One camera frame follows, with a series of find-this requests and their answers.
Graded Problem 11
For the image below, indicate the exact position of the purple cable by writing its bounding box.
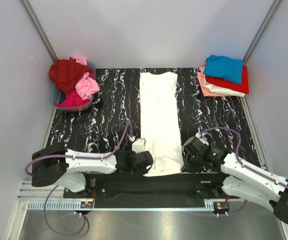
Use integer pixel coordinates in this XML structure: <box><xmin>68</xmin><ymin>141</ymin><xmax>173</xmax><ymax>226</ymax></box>
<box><xmin>25</xmin><ymin>121</ymin><xmax>134</xmax><ymax>236</ymax></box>
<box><xmin>191</xmin><ymin>127</ymin><xmax>288</xmax><ymax>217</ymax></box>

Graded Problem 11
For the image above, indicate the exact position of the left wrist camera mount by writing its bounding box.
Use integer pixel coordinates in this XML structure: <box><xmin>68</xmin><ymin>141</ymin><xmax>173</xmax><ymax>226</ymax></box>
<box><xmin>129</xmin><ymin>136</ymin><xmax>146</xmax><ymax>154</ymax></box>

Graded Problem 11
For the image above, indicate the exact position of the white slotted cable duct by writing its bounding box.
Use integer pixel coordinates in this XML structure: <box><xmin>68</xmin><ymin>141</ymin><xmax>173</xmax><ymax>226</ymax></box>
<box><xmin>28</xmin><ymin>199</ymin><xmax>214</xmax><ymax>212</ymax></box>

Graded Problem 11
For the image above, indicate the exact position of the folded blue t shirt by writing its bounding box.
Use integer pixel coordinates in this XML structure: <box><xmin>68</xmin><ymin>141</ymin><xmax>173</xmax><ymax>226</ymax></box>
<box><xmin>204</xmin><ymin>55</ymin><xmax>244</xmax><ymax>84</ymax></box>

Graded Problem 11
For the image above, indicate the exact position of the magenta crumpled shirt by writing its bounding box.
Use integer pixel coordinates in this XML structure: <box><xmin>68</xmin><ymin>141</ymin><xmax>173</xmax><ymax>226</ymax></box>
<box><xmin>54</xmin><ymin>91</ymin><xmax>90</xmax><ymax>108</ymax></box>

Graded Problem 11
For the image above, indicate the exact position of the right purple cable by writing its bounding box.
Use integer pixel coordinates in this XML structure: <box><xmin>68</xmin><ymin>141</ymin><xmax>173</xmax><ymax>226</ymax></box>
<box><xmin>191</xmin><ymin>127</ymin><xmax>288</xmax><ymax>217</ymax></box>

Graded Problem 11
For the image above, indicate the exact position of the folded salmon pink t shirt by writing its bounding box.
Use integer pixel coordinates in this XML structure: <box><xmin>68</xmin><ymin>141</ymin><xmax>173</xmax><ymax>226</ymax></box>
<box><xmin>197</xmin><ymin>66</ymin><xmax>224</xmax><ymax>97</ymax></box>

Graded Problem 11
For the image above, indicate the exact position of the white t shirt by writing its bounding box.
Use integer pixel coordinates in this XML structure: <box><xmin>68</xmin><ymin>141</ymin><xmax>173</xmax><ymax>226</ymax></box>
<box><xmin>139</xmin><ymin>72</ymin><xmax>184</xmax><ymax>177</ymax></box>

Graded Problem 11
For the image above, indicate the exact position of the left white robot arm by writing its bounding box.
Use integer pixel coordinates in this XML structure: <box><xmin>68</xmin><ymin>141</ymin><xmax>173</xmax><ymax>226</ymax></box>
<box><xmin>25</xmin><ymin>143</ymin><xmax>153</xmax><ymax>193</ymax></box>

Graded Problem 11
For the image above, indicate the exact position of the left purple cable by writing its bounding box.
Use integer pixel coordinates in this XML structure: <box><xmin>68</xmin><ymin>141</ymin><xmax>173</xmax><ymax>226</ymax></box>
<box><xmin>25</xmin><ymin>121</ymin><xmax>134</xmax><ymax>236</ymax></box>

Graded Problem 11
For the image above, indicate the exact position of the blue plastic laundry basket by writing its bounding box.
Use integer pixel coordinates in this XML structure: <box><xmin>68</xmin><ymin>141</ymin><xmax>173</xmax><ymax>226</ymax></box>
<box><xmin>49</xmin><ymin>57</ymin><xmax>99</xmax><ymax>112</ymax></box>

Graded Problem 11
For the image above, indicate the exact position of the dark red crumpled shirt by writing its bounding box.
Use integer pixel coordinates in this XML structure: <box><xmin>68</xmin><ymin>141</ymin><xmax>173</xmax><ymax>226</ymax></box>
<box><xmin>49</xmin><ymin>57</ymin><xmax>94</xmax><ymax>93</ymax></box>

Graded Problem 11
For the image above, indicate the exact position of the folded red t shirt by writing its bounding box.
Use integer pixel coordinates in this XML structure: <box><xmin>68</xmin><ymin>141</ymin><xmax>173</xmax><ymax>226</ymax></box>
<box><xmin>206</xmin><ymin>65</ymin><xmax>250</xmax><ymax>95</ymax></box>

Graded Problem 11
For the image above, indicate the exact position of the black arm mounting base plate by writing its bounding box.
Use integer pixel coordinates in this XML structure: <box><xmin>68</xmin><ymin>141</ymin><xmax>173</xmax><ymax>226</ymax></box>
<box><xmin>63</xmin><ymin>172</ymin><xmax>227</xmax><ymax>209</ymax></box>

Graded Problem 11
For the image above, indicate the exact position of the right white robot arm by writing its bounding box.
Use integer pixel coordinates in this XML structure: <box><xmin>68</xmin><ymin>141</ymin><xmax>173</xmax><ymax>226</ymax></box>
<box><xmin>183</xmin><ymin>136</ymin><xmax>288</xmax><ymax>224</ymax></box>

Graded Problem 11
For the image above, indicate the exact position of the light pink crumpled shirt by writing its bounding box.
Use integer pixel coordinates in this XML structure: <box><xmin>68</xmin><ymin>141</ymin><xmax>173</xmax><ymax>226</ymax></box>
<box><xmin>75</xmin><ymin>70</ymin><xmax>100</xmax><ymax>101</ymax></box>

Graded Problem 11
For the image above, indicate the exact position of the folded cream t shirt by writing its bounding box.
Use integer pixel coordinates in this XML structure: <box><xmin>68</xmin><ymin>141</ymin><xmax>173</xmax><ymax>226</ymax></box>
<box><xmin>213</xmin><ymin>85</ymin><xmax>245</xmax><ymax>97</ymax></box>

